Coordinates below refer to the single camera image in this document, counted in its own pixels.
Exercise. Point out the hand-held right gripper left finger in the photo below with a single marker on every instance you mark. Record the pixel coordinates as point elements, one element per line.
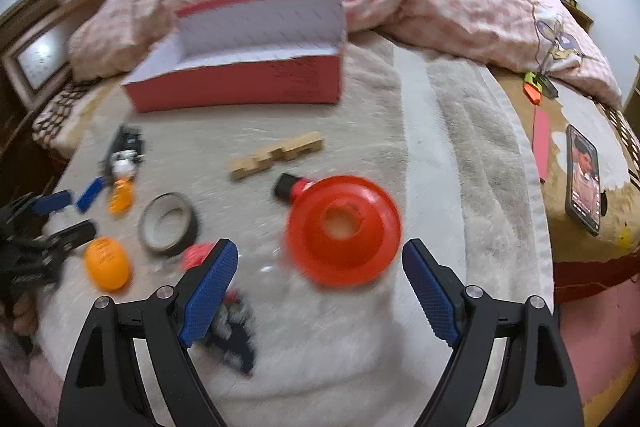
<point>210,292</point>

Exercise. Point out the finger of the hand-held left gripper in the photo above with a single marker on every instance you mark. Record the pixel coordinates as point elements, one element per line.
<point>52,202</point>
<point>72,237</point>

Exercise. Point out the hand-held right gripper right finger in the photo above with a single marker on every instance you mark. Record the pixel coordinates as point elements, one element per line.
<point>430,292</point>

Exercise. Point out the clear red-label plastic bottle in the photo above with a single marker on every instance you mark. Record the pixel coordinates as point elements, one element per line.
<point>195,257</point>

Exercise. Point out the blue plastic piece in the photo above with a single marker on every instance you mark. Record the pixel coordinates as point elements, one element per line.
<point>91,194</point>

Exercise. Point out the printed orange ping pong ball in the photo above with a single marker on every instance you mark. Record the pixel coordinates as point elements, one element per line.
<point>107,264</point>

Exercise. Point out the black toy figure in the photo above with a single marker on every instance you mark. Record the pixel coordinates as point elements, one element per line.
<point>235,332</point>

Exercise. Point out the grey tape roll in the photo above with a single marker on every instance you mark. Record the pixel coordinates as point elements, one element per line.
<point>150,237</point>

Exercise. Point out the orange plastic funnel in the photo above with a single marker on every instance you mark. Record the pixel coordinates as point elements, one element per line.
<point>360,252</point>

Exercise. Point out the black and white toy robot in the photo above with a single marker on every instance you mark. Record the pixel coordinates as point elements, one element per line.
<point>125,152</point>

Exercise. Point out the small red black-capped bottle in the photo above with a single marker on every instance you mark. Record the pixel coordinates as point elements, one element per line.
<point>287,188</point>

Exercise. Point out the wooden puzzle block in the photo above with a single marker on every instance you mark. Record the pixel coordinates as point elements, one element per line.
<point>270,154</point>

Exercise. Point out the red cardboard shoe box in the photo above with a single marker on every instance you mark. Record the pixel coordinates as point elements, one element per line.
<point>200,82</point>

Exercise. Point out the person's left hand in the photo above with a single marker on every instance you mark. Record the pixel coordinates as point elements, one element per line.
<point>24,317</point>

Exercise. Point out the red paper strip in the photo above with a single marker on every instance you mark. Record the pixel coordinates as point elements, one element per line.
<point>541,142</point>

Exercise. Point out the black smartphone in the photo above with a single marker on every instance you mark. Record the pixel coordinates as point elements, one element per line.
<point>584,182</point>

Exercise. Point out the dark wooden headboard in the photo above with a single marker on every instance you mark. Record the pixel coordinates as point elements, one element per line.
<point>50,7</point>

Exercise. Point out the orange and green toy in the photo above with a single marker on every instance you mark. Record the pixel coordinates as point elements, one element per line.
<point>535,89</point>

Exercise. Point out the wooden side table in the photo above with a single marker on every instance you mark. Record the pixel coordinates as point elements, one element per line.
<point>570,2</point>

